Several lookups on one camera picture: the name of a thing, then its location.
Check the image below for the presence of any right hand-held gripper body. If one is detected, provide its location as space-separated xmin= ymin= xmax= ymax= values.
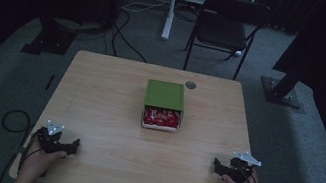
xmin=219 ymin=147 xmax=265 ymax=183

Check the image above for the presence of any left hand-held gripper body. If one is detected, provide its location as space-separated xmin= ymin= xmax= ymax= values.
xmin=32 ymin=117 xmax=77 ymax=158

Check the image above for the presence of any white drawer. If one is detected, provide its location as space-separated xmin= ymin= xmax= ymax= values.
xmin=139 ymin=103 xmax=185 ymax=135

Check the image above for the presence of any pile of red packets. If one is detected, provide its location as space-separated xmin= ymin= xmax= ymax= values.
xmin=141 ymin=105 xmax=184 ymax=131

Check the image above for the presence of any green drawer case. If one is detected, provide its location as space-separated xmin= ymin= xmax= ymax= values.
xmin=142 ymin=78 xmax=189 ymax=113

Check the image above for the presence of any person's left hand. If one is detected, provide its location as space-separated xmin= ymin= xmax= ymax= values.
xmin=18 ymin=134 xmax=71 ymax=183

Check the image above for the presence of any grey round table grommet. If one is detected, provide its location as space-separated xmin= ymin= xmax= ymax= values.
xmin=184 ymin=79 xmax=198 ymax=91

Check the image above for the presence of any black stand base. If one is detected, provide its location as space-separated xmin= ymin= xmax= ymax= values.
xmin=20 ymin=11 xmax=80 ymax=62
xmin=257 ymin=67 xmax=308 ymax=111

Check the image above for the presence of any black folding chair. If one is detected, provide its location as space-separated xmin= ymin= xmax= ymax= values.
xmin=180 ymin=0 xmax=274 ymax=86

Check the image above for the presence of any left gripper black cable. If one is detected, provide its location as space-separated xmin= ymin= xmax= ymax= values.
xmin=0 ymin=128 xmax=40 ymax=183

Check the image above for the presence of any black looped cable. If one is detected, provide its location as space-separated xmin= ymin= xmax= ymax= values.
xmin=0 ymin=106 xmax=34 ymax=136

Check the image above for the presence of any black floor cable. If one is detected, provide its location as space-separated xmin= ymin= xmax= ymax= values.
xmin=106 ymin=6 xmax=157 ymax=64

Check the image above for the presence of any white floor cable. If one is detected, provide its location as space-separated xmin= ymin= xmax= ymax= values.
xmin=120 ymin=0 xmax=172 ymax=19

